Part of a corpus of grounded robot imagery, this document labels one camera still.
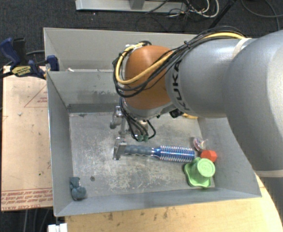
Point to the pale grey metal gripper finger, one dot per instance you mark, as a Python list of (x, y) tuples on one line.
[(118, 152), (121, 139)]

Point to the grey metal bin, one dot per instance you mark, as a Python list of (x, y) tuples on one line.
[(107, 173)]

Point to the blue hairbrush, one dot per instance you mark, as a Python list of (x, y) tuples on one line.
[(170, 153)]

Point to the blue-grey toy animal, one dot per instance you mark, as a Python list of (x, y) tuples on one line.
[(77, 190)]

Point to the clear pink plastic thing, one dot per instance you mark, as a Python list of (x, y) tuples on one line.
[(199, 143)]

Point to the green plastic cup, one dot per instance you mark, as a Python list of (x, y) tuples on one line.
[(200, 171)]

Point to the orange-red block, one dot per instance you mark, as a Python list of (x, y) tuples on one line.
[(209, 155)]

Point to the brown cardboard board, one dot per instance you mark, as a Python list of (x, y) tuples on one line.
[(25, 141)]

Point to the black cylinder on white bracket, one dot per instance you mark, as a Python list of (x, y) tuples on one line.
[(175, 113)]

